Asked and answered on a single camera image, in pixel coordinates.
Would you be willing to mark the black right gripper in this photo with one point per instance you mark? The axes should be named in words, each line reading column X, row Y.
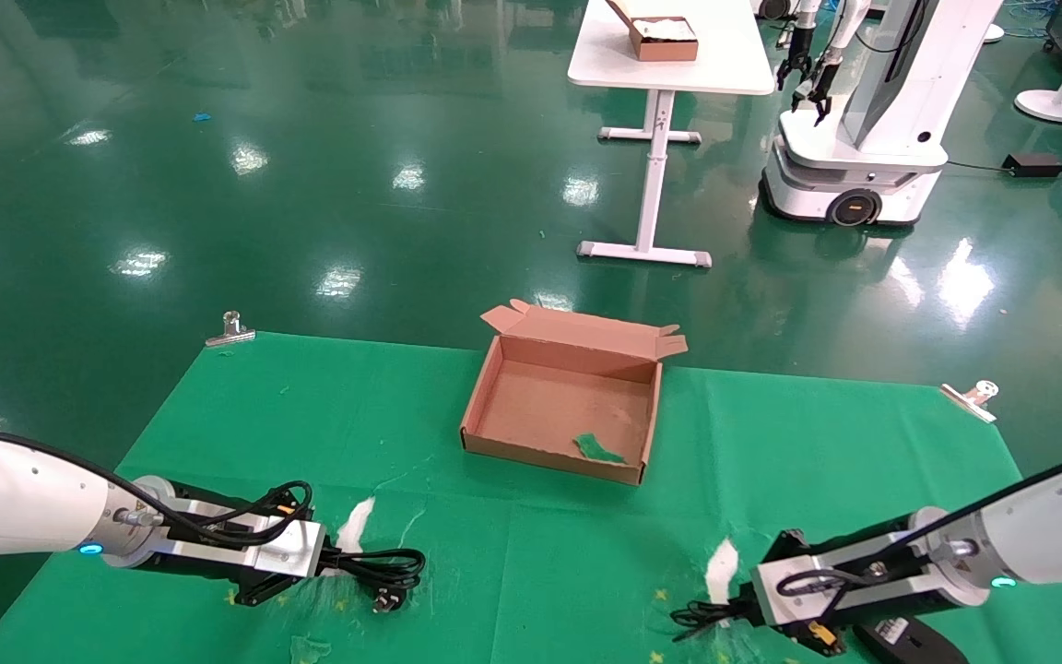
column 918, row 601

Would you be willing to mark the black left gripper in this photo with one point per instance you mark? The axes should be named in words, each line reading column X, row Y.
column 208, row 569

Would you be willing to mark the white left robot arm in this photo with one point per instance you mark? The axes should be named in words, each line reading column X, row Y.
column 24, row 503

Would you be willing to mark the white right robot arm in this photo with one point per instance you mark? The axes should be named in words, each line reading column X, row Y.
column 1056, row 530

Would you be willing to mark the open brown cardboard box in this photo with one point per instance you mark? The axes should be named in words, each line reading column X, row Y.
column 549, row 406

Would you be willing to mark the small brown cardboard box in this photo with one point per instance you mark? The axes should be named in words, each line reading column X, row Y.
column 665, row 41

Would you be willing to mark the green table cloth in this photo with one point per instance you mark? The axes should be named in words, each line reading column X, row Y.
column 356, row 397

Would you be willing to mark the black charger with white label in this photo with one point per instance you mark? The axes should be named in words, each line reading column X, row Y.
column 909, row 644

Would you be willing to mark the small green cloth scrap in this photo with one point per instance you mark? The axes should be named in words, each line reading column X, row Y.
column 597, row 449

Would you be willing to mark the silver binder clip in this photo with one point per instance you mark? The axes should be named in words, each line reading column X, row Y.
column 969, row 398
column 231, row 334

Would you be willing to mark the white wheeled robot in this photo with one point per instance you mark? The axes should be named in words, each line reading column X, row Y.
column 863, row 166

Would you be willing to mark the black power adapter brick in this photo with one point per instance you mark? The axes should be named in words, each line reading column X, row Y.
column 1033, row 165

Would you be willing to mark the white table with legs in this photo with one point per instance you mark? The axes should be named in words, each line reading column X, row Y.
column 678, row 65

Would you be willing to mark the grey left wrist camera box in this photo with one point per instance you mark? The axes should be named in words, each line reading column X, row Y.
column 254, row 544

